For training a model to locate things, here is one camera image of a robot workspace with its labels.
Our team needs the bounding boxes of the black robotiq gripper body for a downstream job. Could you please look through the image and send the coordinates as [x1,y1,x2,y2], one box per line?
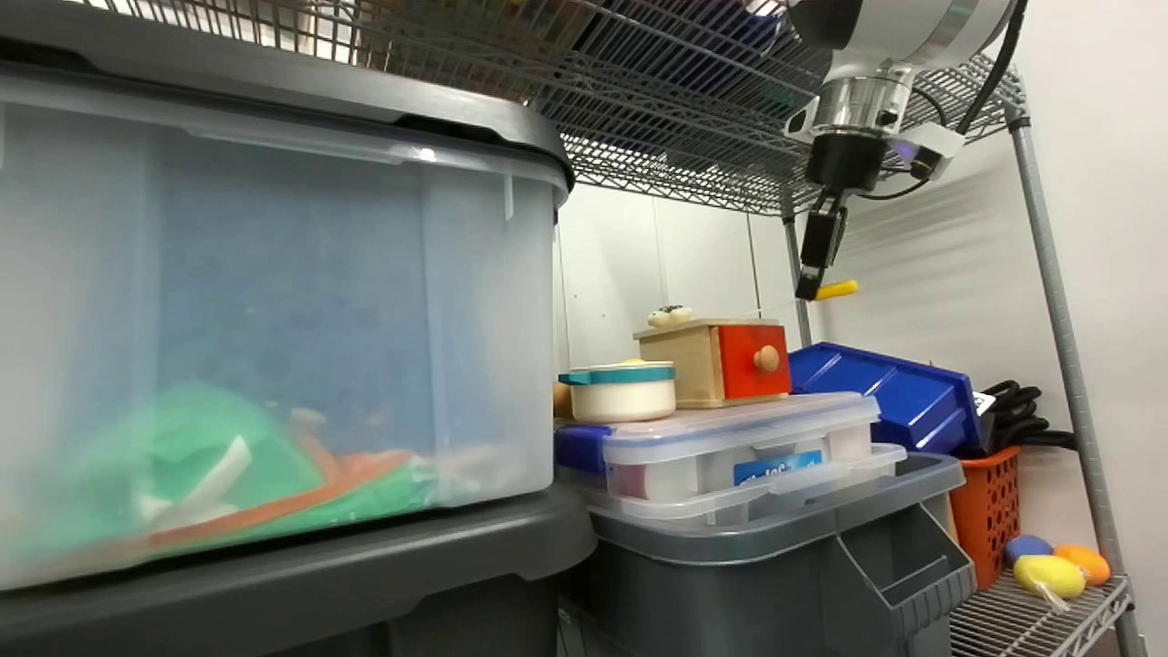
[802,127,889,203]

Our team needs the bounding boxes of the yellow toy food piece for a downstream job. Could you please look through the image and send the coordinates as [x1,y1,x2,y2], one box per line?
[809,276,865,305]

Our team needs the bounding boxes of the red drawer with wooden knob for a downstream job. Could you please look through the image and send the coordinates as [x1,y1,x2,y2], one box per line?
[716,318,794,404]

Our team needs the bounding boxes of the blue plastic bin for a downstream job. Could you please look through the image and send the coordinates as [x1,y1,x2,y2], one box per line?
[784,339,995,458]

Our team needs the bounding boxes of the red wooden box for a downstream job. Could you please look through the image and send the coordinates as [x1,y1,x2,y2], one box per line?
[630,312,728,412]

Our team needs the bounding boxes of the clear flat container blue rim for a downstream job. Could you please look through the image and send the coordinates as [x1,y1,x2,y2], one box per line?
[555,390,883,502]

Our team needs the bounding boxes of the clear flat storage container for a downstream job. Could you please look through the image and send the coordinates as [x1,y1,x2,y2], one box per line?
[581,438,913,529]

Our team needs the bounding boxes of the orange perforated basket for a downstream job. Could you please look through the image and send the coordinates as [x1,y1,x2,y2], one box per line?
[944,445,1029,593]

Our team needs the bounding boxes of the large grey tote bin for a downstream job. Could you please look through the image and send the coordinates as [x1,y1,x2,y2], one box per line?
[570,449,979,657]

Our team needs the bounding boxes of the blue soft toy ball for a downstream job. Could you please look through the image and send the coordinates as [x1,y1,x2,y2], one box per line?
[1003,529,1058,567]

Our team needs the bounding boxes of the yellow soft toy ball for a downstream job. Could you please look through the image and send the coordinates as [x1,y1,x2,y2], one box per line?
[1012,552,1092,603]

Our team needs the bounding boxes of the orange soft toy ball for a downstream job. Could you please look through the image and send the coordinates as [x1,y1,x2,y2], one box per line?
[1056,539,1114,586]

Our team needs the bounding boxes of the clear tote with dark lid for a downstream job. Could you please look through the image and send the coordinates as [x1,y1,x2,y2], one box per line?
[0,5,577,597]

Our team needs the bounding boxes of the dark grey tote bin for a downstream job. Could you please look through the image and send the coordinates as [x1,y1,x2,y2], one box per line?
[0,479,597,657]

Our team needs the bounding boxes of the green fabric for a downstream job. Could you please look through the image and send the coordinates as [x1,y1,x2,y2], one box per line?
[23,379,429,562]

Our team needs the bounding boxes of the metal wire shelf rack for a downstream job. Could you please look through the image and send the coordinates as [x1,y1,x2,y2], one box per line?
[69,0,1154,657]

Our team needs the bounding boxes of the black coiled cables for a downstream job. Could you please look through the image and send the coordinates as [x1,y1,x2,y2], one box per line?
[979,377,1079,451]

